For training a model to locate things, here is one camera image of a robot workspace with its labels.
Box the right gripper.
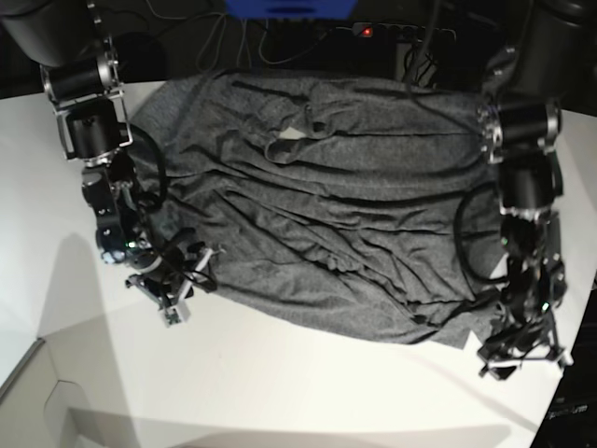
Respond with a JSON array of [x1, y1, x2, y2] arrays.
[[125, 245, 224, 324]]

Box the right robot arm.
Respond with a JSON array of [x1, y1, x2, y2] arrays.
[[1, 1, 507, 350]]

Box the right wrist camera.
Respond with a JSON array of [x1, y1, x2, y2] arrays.
[[160, 301, 190, 328]]

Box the white floor cables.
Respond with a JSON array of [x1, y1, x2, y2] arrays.
[[153, 11, 327, 74]]

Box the blue box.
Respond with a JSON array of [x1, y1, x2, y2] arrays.
[[225, 0, 357, 20]]

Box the black cable bundle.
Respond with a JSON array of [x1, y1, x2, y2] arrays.
[[400, 39, 442, 88]]

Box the grey t-shirt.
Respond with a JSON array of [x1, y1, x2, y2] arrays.
[[132, 70, 500, 348]]

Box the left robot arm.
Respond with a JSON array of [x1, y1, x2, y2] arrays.
[[464, 1, 596, 381]]

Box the black power strip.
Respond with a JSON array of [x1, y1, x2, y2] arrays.
[[353, 21, 457, 42]]

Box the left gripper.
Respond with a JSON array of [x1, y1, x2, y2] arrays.
[[477, 316, 574, 372]]

